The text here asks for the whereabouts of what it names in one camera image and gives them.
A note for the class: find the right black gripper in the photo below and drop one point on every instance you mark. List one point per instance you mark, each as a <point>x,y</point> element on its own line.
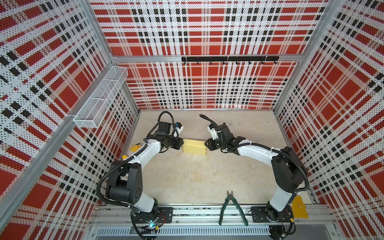
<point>209,142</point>

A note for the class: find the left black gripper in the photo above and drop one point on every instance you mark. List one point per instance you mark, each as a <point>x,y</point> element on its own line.
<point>179,142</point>

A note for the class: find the yellow paper box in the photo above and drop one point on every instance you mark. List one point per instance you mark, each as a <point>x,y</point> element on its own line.
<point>194,147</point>

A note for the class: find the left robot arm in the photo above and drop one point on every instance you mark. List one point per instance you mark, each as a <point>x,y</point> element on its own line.
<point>123,184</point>

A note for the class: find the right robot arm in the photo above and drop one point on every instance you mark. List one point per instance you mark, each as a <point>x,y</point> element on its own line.
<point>290,174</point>

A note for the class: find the yellow plush toy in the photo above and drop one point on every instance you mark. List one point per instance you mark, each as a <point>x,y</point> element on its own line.
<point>131,151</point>

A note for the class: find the yellow card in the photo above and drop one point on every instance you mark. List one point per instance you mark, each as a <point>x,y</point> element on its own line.
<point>299,208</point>

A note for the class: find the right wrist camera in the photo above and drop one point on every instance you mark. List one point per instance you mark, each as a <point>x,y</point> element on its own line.
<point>213,132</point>

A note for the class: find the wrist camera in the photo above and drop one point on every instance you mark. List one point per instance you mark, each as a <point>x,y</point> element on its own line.
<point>213,132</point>
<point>178,128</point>

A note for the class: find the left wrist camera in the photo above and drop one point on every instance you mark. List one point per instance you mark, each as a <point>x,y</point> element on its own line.
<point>178,128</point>

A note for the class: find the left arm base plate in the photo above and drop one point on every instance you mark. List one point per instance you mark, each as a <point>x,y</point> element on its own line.
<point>162,215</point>

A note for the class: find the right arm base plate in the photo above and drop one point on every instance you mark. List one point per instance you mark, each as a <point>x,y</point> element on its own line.
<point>259,215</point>

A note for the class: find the white wire mesh basket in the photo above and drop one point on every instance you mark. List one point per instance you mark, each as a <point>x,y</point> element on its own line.
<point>94,110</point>

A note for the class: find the black hook rail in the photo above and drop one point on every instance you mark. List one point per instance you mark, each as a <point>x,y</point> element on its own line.
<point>261,59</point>

